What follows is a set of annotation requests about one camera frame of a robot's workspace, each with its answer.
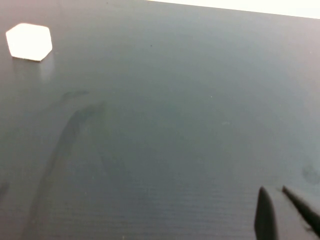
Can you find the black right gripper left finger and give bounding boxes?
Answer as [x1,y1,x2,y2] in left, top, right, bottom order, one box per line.
[254,186,279,240]

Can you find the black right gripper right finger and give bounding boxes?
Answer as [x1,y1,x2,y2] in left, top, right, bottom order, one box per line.
[281,185,320,238]

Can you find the white cube block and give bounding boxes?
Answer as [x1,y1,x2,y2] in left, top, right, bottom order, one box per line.
[5,22,53,62]

